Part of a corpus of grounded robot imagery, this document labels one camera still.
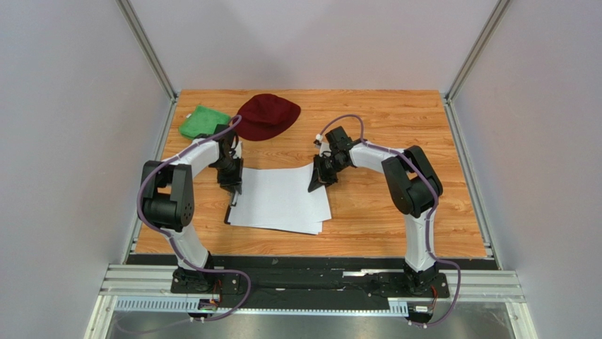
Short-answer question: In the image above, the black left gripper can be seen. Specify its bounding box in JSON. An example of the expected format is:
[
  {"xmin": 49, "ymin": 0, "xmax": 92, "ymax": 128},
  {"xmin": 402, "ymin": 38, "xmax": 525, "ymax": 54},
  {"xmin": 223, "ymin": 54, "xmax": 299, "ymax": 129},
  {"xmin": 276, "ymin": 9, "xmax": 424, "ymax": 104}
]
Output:
[{"xmin": 213, "ymin": 155, "xmax": 244, "ymax": 195}]

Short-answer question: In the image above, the white paper sheet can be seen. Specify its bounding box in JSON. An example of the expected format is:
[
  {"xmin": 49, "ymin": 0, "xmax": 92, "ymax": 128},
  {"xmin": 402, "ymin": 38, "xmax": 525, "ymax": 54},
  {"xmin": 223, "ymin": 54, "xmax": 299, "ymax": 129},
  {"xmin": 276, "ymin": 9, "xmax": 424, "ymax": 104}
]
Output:
[
  {"xmin": 228, "ymin": 164, "xmax": 331, "ymax": 233},
  {"xmin": 230, "ymin": 203, "xmax": 323, "ymax": 235}
]

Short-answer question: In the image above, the black clipboard folder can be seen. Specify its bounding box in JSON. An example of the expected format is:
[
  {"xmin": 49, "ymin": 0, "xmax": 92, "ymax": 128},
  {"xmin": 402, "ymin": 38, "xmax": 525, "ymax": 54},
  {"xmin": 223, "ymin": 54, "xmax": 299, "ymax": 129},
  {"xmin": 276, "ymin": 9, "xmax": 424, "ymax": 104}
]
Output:
[{"xmin": 224, "ymin": 192, "xmax": 239, "ymax": 225}]

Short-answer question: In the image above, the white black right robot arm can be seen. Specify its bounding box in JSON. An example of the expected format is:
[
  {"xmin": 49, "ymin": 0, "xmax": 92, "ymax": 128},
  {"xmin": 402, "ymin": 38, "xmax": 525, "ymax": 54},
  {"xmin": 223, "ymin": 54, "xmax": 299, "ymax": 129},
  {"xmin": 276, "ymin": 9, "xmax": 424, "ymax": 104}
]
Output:
[{"xmin": 307, "ymin": 126, "xmax": 442, "ymax": 295}]

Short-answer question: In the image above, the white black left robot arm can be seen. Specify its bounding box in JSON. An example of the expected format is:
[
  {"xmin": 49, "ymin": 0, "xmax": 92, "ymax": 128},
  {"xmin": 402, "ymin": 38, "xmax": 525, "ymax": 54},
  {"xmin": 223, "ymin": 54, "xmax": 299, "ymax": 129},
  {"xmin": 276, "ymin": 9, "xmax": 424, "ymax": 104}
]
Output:
[{"xmin": 136, "ymin": 124, "xmax": 243, "ymax": 293}]

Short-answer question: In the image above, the green folded cloth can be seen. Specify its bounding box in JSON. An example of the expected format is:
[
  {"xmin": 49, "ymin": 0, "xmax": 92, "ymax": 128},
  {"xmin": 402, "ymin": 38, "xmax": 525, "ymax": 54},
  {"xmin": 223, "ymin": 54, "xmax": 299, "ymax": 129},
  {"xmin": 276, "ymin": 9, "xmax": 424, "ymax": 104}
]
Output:
[{"xmin": 178, "ymin": 105, "xmax": 231, "ymax": 140}]

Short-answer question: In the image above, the dark red cap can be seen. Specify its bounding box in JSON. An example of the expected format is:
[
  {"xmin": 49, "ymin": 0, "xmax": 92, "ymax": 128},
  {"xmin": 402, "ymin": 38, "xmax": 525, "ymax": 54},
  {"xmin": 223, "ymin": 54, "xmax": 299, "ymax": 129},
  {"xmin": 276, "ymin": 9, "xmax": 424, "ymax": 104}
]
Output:
[{"xmin": 235, "ymin": 93, "xmax": 301, "ymax": 141}]

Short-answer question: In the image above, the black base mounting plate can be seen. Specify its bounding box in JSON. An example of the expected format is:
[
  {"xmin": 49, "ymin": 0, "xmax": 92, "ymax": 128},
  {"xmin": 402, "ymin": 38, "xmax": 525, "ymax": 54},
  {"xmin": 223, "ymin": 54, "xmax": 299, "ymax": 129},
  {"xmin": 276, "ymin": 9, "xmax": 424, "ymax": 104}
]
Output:
[{"xmin": 126, "ymin": 254, "xmax": 500, "ymax": 311}]

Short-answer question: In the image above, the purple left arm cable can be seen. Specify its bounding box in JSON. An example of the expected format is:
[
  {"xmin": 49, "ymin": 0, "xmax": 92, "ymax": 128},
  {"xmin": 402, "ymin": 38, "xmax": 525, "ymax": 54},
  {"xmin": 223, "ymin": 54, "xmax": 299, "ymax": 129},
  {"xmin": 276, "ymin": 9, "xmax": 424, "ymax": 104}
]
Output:
[{"xmin": 112, "ymin": 114, "xmax": 252, "ymax": 330}]

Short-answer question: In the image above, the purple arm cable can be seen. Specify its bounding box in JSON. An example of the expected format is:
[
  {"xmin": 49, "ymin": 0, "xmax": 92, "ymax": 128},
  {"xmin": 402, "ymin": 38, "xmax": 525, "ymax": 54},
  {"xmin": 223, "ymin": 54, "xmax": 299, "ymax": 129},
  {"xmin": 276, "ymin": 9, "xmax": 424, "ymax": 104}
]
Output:
[
  {"xmin": 314, "ymin": 114, "xmax": 462, "ymax": 328},
  {"xmin": 112, "ymin": 114, "xmax": 252, "ymax": 330}
]

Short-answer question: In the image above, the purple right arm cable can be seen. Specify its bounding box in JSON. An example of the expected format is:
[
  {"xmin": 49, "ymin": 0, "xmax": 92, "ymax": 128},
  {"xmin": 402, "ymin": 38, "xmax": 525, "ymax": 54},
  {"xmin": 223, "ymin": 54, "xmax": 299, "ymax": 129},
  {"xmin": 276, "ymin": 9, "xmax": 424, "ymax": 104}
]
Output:
[{"xmin": 314, "ymin": 114, "xmax": 462, "ymax": 328}]

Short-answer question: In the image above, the aluminium frame rail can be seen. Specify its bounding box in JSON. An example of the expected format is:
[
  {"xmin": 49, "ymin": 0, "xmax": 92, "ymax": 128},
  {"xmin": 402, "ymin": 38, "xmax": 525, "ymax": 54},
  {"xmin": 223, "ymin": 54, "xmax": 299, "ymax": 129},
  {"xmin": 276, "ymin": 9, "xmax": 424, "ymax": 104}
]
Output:
[{"xmin": 85, "ymin": 254, "xmax": 537, "ymax": 338}]

